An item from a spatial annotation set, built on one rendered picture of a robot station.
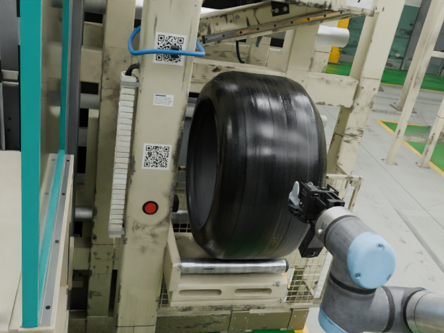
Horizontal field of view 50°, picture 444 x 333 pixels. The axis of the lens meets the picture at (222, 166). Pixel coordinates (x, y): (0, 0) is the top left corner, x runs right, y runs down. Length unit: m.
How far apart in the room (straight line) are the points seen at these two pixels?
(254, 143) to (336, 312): 0.45
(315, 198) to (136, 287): 0.69
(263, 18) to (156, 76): 0.57
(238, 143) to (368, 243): 0.44
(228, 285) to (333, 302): 0.56
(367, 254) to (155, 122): 0.65
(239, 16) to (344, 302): 1.03
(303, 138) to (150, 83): 0.41
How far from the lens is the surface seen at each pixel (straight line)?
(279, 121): 1.21
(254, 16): 1.65
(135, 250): 1.43
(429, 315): 0.93
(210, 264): 1.41
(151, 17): 1.18
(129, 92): 1.23
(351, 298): 0.93
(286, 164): 1.19
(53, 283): 0.75
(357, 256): 0.87
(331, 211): 0.98
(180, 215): 1.63
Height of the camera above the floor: 1.74
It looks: 24 degrees down
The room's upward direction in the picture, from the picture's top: 10 degrees clockwise
